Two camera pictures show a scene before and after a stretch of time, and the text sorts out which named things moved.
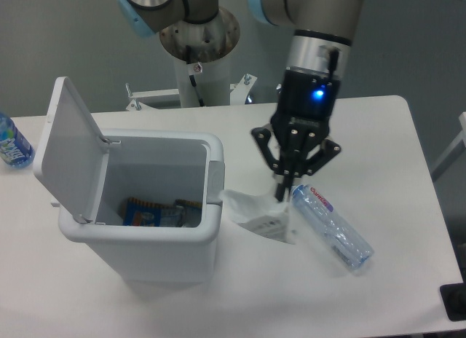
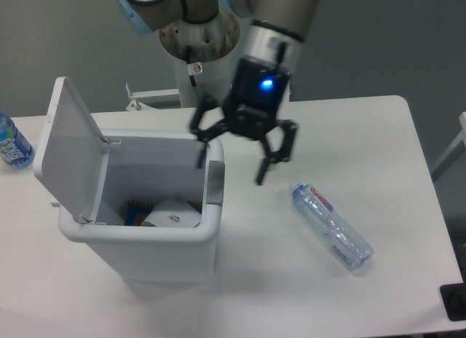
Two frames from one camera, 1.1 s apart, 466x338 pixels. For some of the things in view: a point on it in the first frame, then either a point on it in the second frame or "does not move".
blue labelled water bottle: [14, 148] does not move
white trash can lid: [70, 163] does not move
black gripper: [299, 123] → [252, 104]
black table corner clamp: [453, 297] does not move
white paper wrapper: [265, 218] → [175, 213]
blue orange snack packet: [137, 212] does not move
